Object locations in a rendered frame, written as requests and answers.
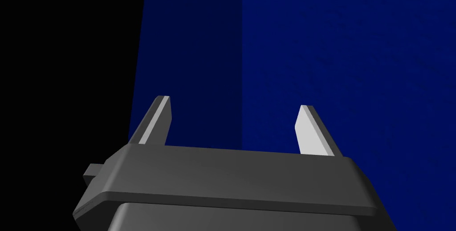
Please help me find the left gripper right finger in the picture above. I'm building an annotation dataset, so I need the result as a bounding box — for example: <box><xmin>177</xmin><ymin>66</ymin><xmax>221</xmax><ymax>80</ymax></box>
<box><xmin>294</xmin><ymin>104</ymin><xmax>343</xmax><ymax>158</ymax></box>

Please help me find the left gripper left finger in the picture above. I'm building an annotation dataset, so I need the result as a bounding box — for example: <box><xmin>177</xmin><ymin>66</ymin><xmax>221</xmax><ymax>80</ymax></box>
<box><xmin>128</xmin><ymin>95</ymin><xmax>173</xmax><ymax>146</ymax></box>

